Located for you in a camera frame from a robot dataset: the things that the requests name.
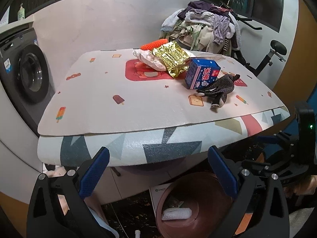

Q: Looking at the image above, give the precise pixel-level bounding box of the white tissue wad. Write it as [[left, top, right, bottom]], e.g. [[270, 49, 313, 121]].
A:
[[161, 207, 192, 221]]

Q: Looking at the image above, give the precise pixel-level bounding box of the black dotted sock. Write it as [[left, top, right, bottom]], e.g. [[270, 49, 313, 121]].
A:
[[196, 74, 240, 108]]

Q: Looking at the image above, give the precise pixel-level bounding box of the blue milk carton box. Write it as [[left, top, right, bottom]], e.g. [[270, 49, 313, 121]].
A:
[[185, 58, 221, 89]]

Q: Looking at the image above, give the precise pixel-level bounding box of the gold foil snack bag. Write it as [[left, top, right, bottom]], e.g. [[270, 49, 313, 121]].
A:
[[152, 41, 191, 79]]

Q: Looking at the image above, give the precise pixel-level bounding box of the brown round trash bin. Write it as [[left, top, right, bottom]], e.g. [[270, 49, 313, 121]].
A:
[[156, 173, 233, 237]]

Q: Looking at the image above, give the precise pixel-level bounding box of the person's right hand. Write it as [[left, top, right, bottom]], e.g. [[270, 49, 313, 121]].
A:
[[284, 175, 317, 198]]

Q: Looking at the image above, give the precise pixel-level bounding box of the geometric pattern lower mat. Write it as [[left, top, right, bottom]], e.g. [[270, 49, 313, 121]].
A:
[[37, 106, 290, 167]]

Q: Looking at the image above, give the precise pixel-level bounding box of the white box under table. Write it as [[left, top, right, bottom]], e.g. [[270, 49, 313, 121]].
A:
[[149, 183, 171, 217]]

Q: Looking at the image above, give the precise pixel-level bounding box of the cartoon print top mat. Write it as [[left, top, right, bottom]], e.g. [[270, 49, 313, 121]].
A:
[[38, 49, 283, 136]]

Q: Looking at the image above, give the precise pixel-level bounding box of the black exercise bike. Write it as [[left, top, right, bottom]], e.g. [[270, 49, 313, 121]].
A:
[[220, 2, 287, 76]]

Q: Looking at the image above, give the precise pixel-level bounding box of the dark front-load washing machine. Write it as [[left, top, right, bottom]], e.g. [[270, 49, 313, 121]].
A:
[[1, 26, 54, 136]]

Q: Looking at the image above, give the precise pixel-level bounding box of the white plastic bag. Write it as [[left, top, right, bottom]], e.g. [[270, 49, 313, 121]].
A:
[[133, 49, 167, 71]]

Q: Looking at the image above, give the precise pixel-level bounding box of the orange foam net sleeve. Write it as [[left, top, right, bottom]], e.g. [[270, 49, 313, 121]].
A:
[[140, 39, 169, 51]]

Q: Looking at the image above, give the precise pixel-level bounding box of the pile of clothes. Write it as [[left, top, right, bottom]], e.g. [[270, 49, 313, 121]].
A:
[[160, 1, 242, 56]]

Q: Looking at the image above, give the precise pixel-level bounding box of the white bottle on washer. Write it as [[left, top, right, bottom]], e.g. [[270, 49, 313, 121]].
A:
[[17, 3, 25, 21]]

